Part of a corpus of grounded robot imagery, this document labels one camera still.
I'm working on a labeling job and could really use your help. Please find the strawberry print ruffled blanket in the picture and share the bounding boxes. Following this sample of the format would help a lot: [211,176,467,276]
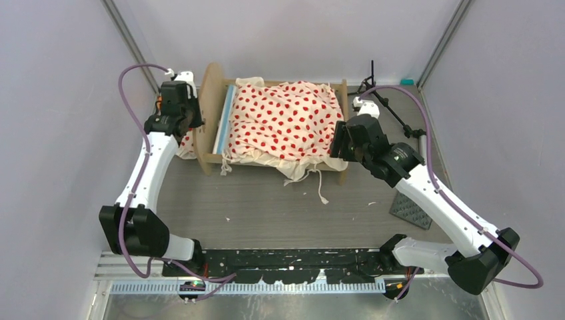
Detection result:
[221,77,348,185]

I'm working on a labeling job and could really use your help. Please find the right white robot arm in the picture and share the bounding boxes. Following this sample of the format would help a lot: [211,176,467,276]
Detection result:
[330,97,520,295]

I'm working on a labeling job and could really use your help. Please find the black tripod stand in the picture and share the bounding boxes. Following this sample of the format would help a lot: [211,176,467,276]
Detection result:
[347,59,429,141]

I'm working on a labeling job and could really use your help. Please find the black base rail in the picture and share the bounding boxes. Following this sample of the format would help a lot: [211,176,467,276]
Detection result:
[93,247,496,297]

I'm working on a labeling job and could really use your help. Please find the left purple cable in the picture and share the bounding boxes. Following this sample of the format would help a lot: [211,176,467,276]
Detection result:
[117,64,178,284]

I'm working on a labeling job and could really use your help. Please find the purple cable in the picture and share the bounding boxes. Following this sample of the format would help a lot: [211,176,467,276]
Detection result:
[117,64,178,284]
[357,85,544,291]

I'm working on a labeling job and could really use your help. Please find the wooden pet bed frame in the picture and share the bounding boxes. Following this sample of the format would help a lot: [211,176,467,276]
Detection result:
[193,62,350,176]

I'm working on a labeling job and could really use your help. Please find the black perforated pad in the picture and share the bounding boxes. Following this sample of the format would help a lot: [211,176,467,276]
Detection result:
[389,192,433,230]

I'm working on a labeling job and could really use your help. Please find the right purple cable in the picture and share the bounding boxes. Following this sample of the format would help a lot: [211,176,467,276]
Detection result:
[357,85,544,291]

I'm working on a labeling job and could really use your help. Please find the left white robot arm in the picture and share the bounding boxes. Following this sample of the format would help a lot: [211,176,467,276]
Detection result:
[99,70,205,276]

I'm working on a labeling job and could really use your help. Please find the strawberry print small pillow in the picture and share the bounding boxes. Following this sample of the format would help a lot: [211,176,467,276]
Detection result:
[176,128,197,160]

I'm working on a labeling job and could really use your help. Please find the blue striped mattress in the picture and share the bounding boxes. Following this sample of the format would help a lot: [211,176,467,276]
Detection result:
[213,85,237,155]

